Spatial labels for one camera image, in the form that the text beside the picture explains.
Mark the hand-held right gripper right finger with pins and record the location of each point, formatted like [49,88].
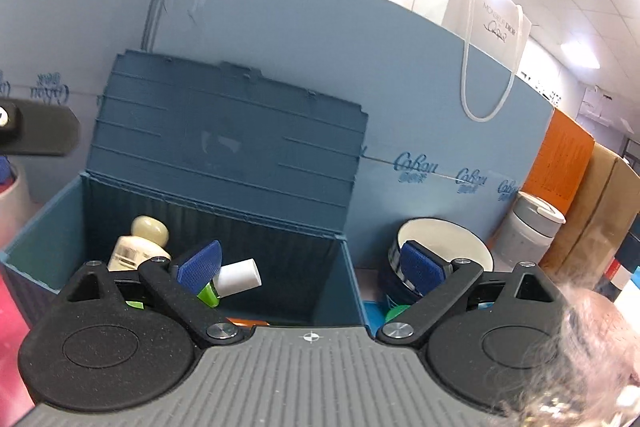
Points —
[422,264]

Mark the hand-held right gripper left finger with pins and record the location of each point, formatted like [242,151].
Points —
[200,264]

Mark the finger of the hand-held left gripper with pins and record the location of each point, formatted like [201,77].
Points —
[4,169]
[45,127]

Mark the green tube white cap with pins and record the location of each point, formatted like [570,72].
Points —
[240,277]

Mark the cream lotion bottle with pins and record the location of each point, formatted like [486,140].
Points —
[135,247]

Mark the orange object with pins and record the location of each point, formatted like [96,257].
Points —
[245,321]

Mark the blue plastic storage box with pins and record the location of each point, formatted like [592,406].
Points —
[225,137]

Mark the white bowl dark blue outside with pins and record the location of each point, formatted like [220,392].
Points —
[465,247]

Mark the green round lid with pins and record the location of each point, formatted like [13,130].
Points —
[397,312]

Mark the light blue object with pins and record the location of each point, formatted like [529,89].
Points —
[372,309]

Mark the blue cardboard box white label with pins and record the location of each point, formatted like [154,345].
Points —
[65,32]

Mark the grey white lidded cup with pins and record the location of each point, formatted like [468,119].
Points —
[520,232]

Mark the black red magazine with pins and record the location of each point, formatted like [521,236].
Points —
[7,342]

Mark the brown cardboard box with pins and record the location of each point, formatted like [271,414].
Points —
[590,207]

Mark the orange box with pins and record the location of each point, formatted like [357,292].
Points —
[560,152]

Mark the fuzzy grey pink object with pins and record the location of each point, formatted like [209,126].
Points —
[595,332]

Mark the red white blue box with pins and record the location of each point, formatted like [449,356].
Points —
[625,272]

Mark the ceiling light panel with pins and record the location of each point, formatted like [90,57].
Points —
[580,52]

